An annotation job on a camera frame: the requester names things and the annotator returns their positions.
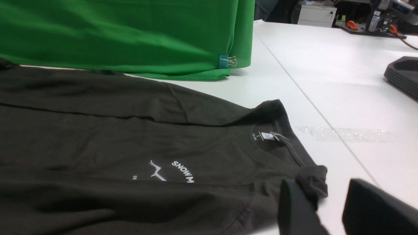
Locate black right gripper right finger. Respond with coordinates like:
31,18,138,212
342,179,418,235

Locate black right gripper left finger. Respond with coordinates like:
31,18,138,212
278,180,329,235

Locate clear tape strip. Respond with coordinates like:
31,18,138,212
297,126,394,143

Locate black stacked trays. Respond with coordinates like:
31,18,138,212
384,56,418,101

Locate blue binder clip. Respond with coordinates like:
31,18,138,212
219,55,237,69

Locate black clamp stand orange knobs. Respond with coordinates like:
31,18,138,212
341,0,417,39

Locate white drawer cabinet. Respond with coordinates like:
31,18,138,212
291,1,337,28

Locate green backdrop cloth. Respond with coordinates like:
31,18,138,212
0,0,255,81

